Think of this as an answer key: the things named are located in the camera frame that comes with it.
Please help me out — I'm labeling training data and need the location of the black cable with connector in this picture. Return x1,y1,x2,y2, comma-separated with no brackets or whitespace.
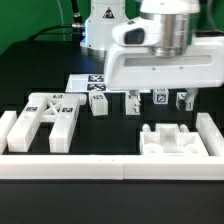
27,0,86,42

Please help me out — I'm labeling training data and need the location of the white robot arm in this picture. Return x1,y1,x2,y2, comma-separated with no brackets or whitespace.
80,0,224,115

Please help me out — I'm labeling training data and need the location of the thin grey cable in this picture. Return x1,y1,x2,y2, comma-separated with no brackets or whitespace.
55,0,66,42

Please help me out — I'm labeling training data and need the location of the white U-shaped fence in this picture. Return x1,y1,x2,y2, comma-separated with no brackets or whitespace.
0,113,224,180

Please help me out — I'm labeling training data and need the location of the white chair seat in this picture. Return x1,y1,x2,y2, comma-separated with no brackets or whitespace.
139,123,209,157

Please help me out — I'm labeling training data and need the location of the small white marker cube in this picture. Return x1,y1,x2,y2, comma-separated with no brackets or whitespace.
153,89,169,104

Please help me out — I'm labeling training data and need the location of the white chair back frame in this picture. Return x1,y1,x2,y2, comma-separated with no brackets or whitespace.
7,93,87,153

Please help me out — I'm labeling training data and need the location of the white marker sheet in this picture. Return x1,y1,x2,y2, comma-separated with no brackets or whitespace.
65,73,152,94

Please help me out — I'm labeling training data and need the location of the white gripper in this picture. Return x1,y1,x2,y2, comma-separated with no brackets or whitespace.
104,14,224,111

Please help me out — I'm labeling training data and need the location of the right white marker cube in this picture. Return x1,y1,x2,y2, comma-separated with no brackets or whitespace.
176,92,194,111

